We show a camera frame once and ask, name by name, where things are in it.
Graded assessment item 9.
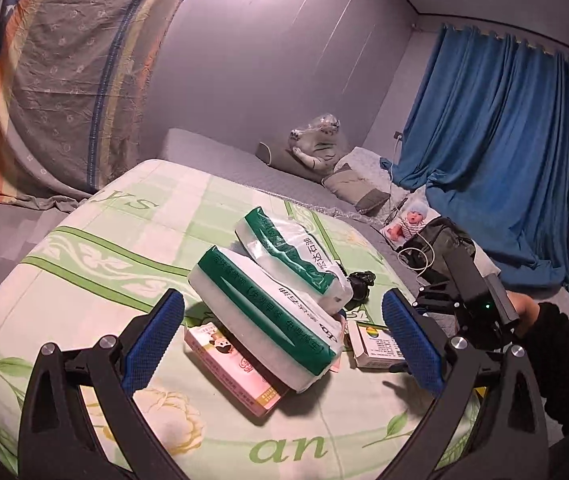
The pink cartoon box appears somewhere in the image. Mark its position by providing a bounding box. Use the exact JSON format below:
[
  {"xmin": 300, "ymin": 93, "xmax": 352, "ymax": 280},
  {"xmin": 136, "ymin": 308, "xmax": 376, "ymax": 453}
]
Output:
[{"xmin": 185, "ymin": 322, "xmax": 290, "ymax": 418}]

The torn white tissue wrapper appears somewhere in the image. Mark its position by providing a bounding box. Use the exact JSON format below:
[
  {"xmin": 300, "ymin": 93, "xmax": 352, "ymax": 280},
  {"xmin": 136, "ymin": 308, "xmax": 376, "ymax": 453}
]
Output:
[{"xmin": 234, "ymin": 207, "xmax": 353, "ymax": 314}]

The green white tissue pack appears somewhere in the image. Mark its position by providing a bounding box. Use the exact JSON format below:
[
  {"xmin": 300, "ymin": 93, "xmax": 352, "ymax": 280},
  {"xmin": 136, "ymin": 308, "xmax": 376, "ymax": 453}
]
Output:
[{"xmin": 188, "ymin": 246, "xmax": 344, "ymax": 392}]

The person right hand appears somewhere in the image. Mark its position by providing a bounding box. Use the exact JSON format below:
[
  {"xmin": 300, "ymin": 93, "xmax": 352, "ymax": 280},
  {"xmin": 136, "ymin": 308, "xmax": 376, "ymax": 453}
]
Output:
[{"xmin": 507, "ymin": 292, "xmax": 540, "ymax": 336}]

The black backpack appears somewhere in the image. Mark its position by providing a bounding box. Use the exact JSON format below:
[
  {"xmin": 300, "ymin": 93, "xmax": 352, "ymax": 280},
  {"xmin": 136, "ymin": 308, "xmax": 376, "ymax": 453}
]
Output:
[{"xmin": 398, "ymin": 217, "xmax": 476, "ymax": 284}]

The baby picture pack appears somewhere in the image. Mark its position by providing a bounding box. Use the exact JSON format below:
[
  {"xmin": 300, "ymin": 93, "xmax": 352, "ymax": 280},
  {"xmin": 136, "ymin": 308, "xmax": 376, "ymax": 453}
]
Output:
[{"xmin": 381, "ymin": 197, "xmax": 439, "ymax": 249}]

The small white medicine box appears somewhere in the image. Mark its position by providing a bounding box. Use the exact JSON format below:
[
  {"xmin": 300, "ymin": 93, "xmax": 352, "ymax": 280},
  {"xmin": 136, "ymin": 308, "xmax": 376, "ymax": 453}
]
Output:
[{"xmin": 347, "ymin": 320, "xmax": 405, "ymax": 370}]

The white lace pillow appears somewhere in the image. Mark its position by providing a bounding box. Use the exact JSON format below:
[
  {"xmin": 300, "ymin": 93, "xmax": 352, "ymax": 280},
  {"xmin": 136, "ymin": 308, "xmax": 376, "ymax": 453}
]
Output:
[{"xmin": 334, "ymin": 148, "xmax": 409, "ymax": 206}]

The blue curtain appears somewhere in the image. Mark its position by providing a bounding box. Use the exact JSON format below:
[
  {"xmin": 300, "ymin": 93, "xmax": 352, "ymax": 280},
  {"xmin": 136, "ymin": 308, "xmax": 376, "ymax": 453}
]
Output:
[{"xmin": 391, "ymin": 25, "xmax": 569, "ymax": 292}]

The grey brown cushion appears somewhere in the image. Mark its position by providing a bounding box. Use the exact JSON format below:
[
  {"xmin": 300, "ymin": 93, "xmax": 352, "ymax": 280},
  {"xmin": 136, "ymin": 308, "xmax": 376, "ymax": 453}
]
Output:
[{"xmin": 322, "ymin": 164, "xmax": 389, "ymax": 214}]

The green floral table cloth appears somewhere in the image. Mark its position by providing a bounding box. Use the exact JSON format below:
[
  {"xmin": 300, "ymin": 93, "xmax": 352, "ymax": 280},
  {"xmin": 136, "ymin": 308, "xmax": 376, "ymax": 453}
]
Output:
[{"xmin": 0, "ymin": 160, "xmax": 432, "ymax": 479}]

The plush tiger in plastic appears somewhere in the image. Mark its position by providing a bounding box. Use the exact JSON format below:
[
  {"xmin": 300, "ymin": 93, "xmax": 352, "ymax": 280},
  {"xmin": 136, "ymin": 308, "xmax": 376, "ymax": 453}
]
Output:
[{"xmin": 287, "ymin": 114, "xmax": 345, "ymax": 174}]

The grey wedge pillow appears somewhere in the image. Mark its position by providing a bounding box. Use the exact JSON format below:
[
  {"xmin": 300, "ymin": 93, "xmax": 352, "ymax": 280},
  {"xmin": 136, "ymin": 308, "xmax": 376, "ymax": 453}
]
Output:
[{"xmin": 255, "ymin": 141, "xmax": 347, "ymax": 183}]

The striped grey hanging sheet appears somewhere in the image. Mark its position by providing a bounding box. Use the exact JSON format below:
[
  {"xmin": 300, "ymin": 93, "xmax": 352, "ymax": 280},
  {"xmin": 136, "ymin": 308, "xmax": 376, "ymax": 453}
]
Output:
[{"xmin": 0, "ymin": 0, "xmax": 184, "ymax": 210}]

